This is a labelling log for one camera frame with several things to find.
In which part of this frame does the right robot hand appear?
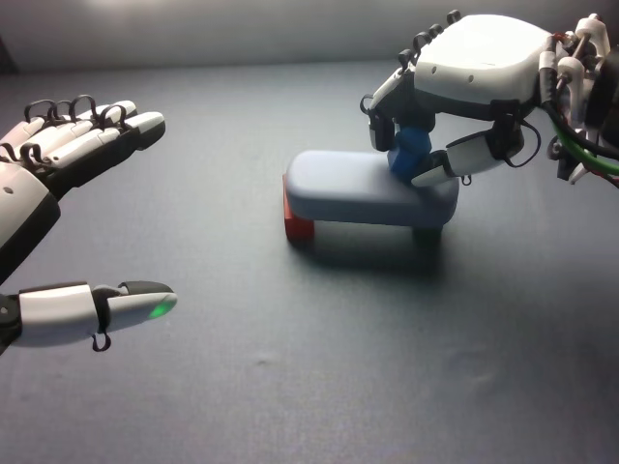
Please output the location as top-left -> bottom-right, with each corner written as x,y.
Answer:
360,9 -> 552,189

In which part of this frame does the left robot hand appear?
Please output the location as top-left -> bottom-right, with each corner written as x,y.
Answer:
0,95 -> 179,357

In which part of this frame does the blue hexagonal block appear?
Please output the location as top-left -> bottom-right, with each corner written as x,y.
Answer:
386,126 -> 433,183

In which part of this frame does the grey-blue oblong case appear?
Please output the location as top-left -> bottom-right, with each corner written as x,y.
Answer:
283,149 -> 460,229

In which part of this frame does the red block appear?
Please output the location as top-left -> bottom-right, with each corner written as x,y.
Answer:
281,174 -> 316,243

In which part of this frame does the grey table cloth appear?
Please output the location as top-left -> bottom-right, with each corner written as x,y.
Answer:
0,60 -> 619,464

